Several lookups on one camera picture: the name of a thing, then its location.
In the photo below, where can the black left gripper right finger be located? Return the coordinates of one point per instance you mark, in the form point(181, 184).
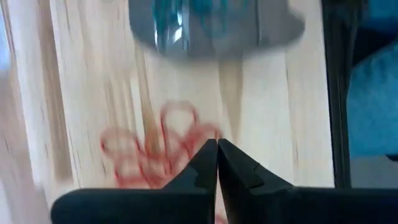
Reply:
point(264, 205)

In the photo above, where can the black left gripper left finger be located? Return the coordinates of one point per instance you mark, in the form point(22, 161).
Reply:
point(186, 202)

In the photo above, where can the red rubber band tangle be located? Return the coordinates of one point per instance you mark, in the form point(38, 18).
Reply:
point(149, 168)

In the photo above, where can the person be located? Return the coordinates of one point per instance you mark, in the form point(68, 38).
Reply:
point(373, 109)

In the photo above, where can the smoky grey plastic basket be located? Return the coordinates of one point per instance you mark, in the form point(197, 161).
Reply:
point(217, 46)

